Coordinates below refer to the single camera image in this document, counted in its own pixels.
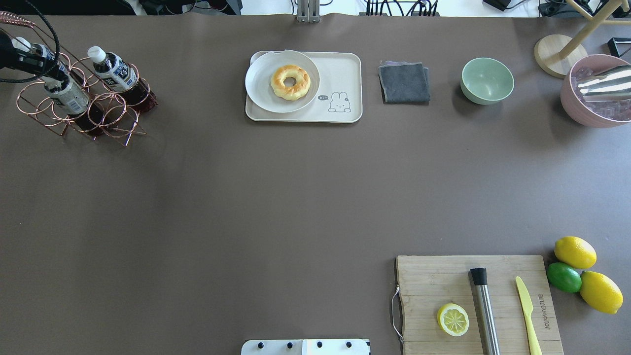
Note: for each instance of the beige rabbit tray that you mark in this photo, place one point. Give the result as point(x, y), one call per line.
point(338, 98)

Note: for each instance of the yellow lemon near board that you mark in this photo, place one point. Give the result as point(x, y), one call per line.
point(576, 252)

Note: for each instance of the green lime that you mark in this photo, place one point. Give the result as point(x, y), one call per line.
point(564, 277)

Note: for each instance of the green bowl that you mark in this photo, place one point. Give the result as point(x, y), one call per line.
point(486, 81)

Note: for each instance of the white plate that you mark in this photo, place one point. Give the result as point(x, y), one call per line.
point(257, 80)

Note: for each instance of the wooden stand with round base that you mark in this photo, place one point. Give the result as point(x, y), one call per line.
point(556, 54)

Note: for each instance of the glazed donut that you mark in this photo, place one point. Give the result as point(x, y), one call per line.
point(290, 82)

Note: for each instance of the copper wire bottle rack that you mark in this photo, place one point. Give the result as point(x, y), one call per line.
point(120, 121)

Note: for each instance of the tea bottle from rack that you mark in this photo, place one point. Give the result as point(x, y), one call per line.
point(69, 96)

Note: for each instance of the half lemon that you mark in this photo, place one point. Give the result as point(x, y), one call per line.
point(453, 319)

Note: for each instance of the grey folded cloth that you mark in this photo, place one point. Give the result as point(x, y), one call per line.
point(404, 82)

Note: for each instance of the aluminium camera post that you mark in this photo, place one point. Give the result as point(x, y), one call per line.
point(308, 11)

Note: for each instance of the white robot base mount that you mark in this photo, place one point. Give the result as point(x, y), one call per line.
point(307, 347)

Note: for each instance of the pink bowl with ice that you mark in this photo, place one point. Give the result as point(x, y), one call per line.
point(593, 114)

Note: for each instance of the yellow lemon outer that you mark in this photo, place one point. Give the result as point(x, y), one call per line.
point(600, 292)

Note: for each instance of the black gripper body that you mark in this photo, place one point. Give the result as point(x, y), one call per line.
point(7, 57)

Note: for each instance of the yellow plastic knife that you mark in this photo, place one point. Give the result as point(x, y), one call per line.
point(527, 309)

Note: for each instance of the bamboo cutting board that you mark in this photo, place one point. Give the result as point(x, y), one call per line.
point(428, 282)

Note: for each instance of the steel muddler black tip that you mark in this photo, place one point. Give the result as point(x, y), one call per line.
point(484, 311)

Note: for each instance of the tea bottle right in rack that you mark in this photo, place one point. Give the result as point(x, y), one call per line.
point(119, 77)

